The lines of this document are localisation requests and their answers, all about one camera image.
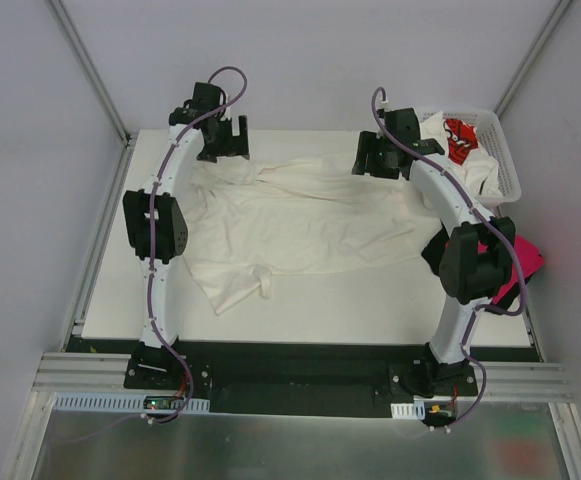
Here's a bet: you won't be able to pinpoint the cream white t shirt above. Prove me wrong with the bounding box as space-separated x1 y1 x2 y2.
184 154 441 315

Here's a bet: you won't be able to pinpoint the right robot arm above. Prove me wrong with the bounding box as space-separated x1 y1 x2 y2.
352 108 519 398

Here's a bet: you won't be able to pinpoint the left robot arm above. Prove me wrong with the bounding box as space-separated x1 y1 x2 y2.
122 82 249 390

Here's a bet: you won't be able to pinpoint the white shirts in basket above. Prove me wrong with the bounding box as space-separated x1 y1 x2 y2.
419 111 503 205

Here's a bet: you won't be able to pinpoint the red printed white shirt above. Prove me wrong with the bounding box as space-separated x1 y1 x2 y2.
443 118 479 166

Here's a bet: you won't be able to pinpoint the white plastic laundry basket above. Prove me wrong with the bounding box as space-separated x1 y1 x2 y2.
415 107 521 209

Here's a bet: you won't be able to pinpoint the pink t shirt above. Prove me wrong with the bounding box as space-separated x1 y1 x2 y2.
439 227 544 316

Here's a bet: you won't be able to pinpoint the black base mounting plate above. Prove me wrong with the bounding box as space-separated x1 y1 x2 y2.
124 341 477 418

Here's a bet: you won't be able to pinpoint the left aluminium corner post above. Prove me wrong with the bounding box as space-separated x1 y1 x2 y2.
45 0 132 147

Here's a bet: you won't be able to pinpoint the aluminium corner post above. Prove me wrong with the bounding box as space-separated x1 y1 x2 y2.
45 0 132 147
494 0 575 118

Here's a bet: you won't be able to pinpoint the right aluminium corner post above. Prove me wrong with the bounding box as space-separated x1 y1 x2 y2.
494 0 575 118

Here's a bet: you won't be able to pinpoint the aluminium frame rail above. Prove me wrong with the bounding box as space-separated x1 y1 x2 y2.
33 352 574 403

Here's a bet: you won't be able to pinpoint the white slotted cable duct right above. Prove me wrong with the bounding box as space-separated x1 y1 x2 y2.
390 400 426 421

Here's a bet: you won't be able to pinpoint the white slotted cable duct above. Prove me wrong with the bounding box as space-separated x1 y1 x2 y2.
390 400 426 421
54 393 210 415

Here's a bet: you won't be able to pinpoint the white slotted cable duct left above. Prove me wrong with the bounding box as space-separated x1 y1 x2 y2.
54 393 210 415

